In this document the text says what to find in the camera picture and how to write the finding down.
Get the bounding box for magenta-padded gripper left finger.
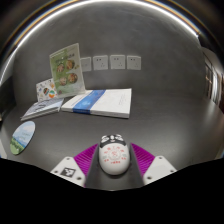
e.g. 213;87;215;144
49;143;113;192

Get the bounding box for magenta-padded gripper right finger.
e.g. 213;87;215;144
112;142;178;192

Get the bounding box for white panda-print computer mouse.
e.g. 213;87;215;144
98;133;130;177

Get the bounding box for round landscape-print mouse pad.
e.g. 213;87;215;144
9;120;36;156

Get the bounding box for white book with blue stripe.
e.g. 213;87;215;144
60;88;133;120

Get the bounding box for grey building-print book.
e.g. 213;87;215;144
20;97;65;122

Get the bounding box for white sticker-print standing card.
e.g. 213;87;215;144
35;78;60;103

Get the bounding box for green food-print standing leaflet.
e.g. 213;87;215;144
49;42;87;100

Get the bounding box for long white light strip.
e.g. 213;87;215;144
0;0;202;86

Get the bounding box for white wall socket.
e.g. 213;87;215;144
80;56;92;73
126;55;142;71
110;54;127;71
92;55;109;71

